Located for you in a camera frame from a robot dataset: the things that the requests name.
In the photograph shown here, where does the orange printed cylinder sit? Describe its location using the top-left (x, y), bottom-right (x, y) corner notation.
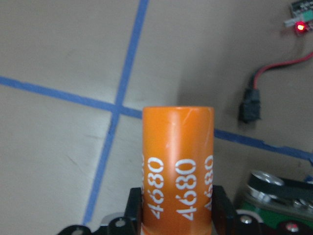
top-left (141, 106), bottom-right (214, 235)

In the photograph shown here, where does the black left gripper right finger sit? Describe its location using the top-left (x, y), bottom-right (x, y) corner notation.
top-left (212, 185), bottom-right (237, 235)

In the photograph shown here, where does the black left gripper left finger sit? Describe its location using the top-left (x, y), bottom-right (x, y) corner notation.
top-left (124, 188), bottom-right (142, 235)

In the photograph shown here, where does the red black power cable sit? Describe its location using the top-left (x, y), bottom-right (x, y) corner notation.
top-left (238, 51), bottom-right (313, 124)

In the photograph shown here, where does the small motor controller board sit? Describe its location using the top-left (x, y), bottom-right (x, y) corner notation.
top-left (284, 0), bottom-right (313, 36)

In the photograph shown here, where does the green conveyor belt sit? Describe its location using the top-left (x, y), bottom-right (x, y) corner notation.
top-left (234, 169), bottom-right (313, 232)

